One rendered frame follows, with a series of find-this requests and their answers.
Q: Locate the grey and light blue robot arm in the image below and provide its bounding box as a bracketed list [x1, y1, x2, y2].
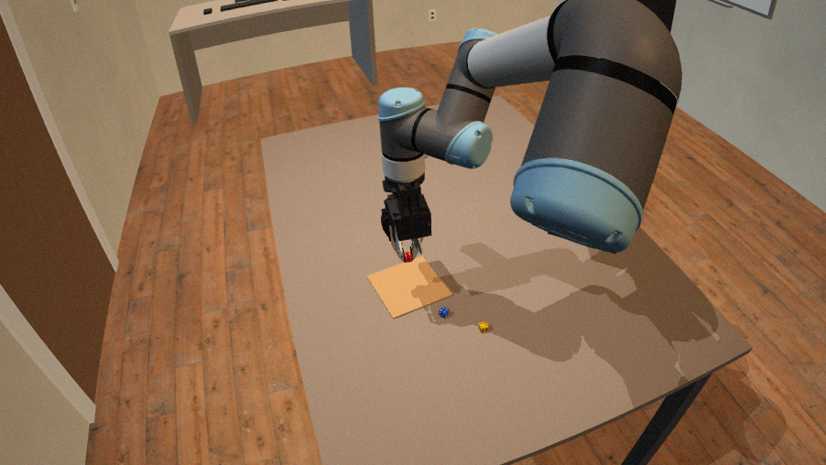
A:
[378, 0, 682, 253]

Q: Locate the orange flat mat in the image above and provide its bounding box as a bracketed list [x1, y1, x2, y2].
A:
[367, 256, 452, 319]

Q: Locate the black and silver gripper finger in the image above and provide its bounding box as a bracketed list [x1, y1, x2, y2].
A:
[381, 209, 405, 262]
[410, 237, 424, 261]

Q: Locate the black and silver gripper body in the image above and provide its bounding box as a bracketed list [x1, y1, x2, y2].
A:
[384, 172, 431, 242]

